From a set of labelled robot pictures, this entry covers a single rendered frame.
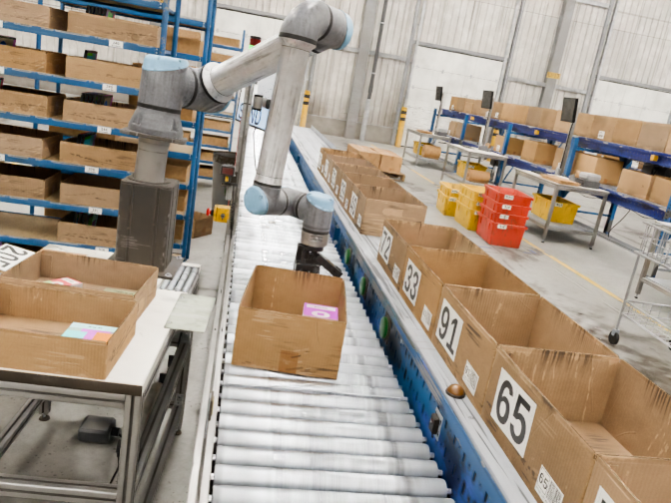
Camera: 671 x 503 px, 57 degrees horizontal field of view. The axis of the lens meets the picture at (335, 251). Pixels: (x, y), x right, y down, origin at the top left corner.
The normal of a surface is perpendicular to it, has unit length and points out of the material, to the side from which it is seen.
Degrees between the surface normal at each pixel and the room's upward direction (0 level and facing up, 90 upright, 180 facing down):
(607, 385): 90
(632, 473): 90
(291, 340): 91
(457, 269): 89
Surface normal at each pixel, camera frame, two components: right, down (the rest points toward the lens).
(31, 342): 0.05, 0.27
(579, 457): -0.98, -0.12
